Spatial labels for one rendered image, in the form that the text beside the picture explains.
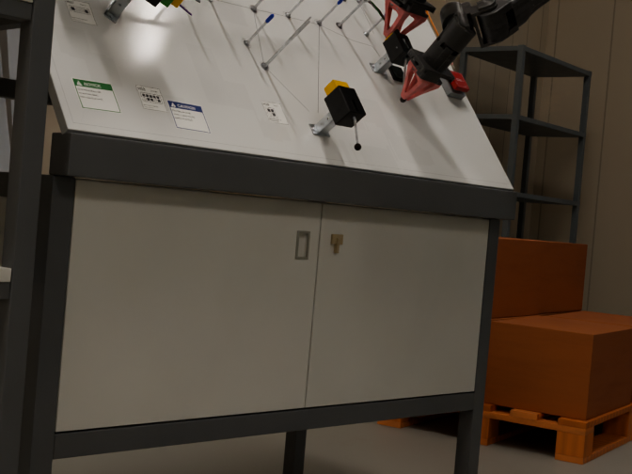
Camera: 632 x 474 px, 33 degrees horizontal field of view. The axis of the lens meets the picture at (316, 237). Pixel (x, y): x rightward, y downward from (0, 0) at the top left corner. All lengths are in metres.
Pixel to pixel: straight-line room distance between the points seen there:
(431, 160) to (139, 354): 0.82
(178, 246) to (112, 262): 0.13
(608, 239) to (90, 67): 5.79
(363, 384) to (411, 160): 0.47
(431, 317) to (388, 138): 0.40
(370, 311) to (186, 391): 0.48
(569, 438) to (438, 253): 1.64
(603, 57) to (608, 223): 1.10
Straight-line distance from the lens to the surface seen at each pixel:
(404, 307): 2.25
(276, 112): 1.99
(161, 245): 1.79
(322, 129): 2.03
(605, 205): 7.30
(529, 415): 3.88
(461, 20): 2.23
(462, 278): 2.40
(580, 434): 3.83
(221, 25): 2.07
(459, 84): 2.52
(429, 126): 2.36
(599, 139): 7.36
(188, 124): 1.81
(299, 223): 2.00
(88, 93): 1.72
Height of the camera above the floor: 0.77
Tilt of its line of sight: 1 degrees down
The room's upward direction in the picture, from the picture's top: 5 degrees clockwise
